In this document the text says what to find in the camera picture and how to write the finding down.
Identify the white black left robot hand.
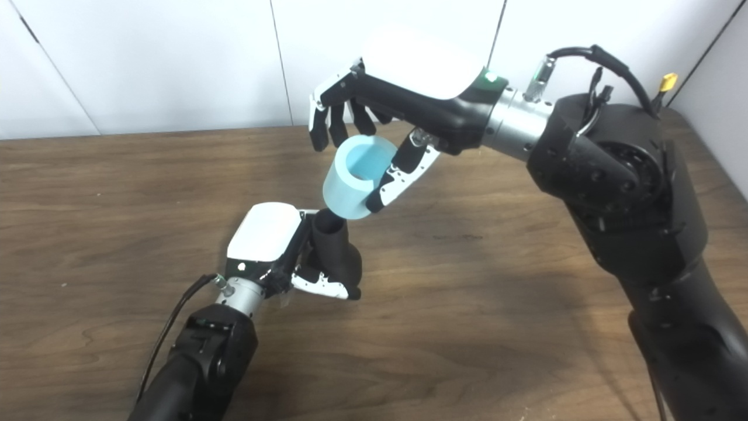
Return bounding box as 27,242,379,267
225,202,362,302

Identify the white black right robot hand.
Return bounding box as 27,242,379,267
308,26,509,214

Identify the yellow cable plug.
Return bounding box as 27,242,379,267
653,72,680,109

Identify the light-blue short hose piece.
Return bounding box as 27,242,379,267
323,135,398,221

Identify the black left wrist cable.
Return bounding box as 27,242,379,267
136,273,234,404

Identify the black funnel-shaped nozzle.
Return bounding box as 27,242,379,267
310,209,363,299

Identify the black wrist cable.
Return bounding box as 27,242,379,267
136,273,234,404
523,45,661,120

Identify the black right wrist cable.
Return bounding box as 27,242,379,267
523,45,661,120

